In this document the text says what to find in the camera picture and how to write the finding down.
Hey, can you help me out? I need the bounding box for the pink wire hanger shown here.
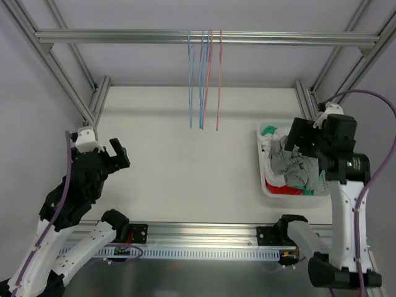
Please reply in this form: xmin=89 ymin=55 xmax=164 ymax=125
xmin=215 ymin=29 xmax=223 ymax=131

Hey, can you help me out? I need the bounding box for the red tank top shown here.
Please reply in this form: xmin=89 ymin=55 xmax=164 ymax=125
xmin=265 ymin=181 xmax=303 ymax=196

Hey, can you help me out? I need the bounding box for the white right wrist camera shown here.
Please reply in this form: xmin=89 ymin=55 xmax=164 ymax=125
xmin=313 ymin=103 xmax=344 ymax=129

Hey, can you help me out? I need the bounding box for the aluminium frame left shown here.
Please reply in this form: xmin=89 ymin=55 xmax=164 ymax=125
xmin=1 ymin=1 xmax=111 ymax=131

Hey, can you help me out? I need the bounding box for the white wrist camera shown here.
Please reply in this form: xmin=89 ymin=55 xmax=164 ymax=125
xmin=313 ymin=103 xmax=344 ymax=129
xmin=71 ymin=126 xmax=105 ymax=153

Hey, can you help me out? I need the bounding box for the grey tank top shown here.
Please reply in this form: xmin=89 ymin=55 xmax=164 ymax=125
xmin=268 ymin=136 xmax=320 ymax=189

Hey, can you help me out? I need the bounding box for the aluminium frame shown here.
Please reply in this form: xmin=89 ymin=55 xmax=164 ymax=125
xmin=1 ymin=1 xmax=111 ymax=131
xmin=294 ymin=1 xmax=395 ymax=119

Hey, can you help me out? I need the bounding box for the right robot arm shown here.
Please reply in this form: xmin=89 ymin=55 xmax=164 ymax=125
xmin=276 ymin=114 xmax=382 ymax=293

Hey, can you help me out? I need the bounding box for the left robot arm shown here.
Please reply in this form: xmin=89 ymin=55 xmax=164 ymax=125
xmin=1 ymin=138 xmax=130 ymax=296

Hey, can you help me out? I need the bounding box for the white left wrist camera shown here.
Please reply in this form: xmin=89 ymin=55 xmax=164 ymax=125
xmin=71 ymin=126 xmax=105 ymax=153

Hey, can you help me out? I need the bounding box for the aluminium front table rail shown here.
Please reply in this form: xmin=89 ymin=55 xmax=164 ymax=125
xmin=71 ymin=222 xmax=369 ymax=248

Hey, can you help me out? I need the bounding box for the green shirt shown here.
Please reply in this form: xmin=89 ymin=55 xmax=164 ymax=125
xmin=258 ymin=126 xmax=319 ymax=196

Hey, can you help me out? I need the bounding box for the aluminium frame right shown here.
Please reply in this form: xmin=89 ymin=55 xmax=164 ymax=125
xmin=294 ymin=1 xmax=395 ymax=119

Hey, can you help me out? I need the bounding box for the black right arm base bracket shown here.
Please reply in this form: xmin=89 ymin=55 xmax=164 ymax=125
xmin=256 ymin=214 xmax=308 ymax=246

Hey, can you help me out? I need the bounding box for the white perforated plastic basket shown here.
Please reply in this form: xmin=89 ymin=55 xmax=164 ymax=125
xmin=257 ymin=119 xmax=329 ymax=206

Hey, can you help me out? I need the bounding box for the white slotted cable duct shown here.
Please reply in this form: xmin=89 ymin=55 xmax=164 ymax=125
xmin=58 ymin=246 xmax=281 ymax=261

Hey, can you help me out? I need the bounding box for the black left arm base bracket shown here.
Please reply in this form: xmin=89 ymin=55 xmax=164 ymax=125
xmin=101 ymin=209 xmax=148 ymax=244

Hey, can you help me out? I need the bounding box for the white tank top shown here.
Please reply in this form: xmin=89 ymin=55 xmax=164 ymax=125
xmin=259 ymin=126 xmax=293 ymax=187

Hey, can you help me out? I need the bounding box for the blue wire hanger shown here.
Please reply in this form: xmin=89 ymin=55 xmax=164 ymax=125
xmin=199 ymin=31 xmax=205 ymax=129
xmin=187 ymin=31 xmax=195 ymax=129
xmin=200 ymin=29 xmax=211 ymax=129

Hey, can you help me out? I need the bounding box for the aluminium hanging rail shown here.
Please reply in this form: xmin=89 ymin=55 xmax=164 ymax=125
xmin=35 ymin=28 xmax=380 ymax=48

